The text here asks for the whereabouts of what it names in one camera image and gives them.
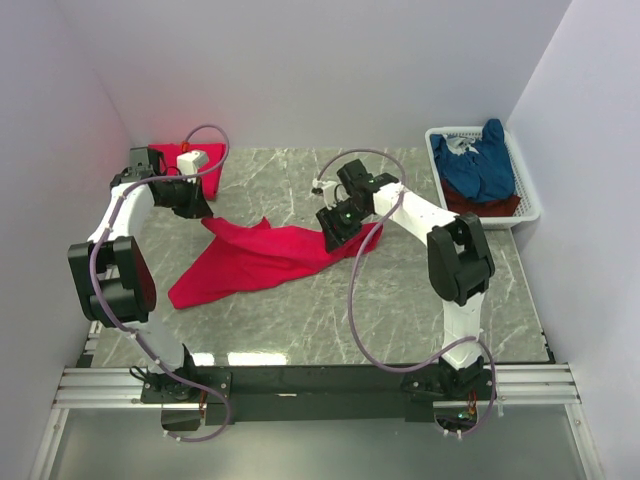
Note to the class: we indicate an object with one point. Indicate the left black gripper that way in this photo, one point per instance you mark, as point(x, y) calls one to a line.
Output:
point(197, 207)

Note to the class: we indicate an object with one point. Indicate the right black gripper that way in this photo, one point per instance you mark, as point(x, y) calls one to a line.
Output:
point(328, 221)

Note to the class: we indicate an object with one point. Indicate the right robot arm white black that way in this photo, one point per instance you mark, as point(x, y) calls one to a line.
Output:
point(459, 264)

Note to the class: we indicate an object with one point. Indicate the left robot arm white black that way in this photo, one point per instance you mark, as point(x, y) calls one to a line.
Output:
point(113, 282)

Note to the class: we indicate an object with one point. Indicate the dark red t-shirt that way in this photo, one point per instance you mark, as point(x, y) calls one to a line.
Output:
point(496, 208)

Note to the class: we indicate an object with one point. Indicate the blue t-shirt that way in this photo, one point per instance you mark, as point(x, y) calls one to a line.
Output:
point(479, 169)

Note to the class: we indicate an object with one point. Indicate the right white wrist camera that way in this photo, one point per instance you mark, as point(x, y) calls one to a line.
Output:
point(327, 190)

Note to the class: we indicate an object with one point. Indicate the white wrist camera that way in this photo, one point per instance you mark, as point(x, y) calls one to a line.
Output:
point(192, 162)
point(327, 190)

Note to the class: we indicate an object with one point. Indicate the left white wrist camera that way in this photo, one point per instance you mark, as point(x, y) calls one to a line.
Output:
point(192, 162)

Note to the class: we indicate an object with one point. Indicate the aluminium rail frame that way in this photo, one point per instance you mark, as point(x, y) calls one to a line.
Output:
point(99, 429)

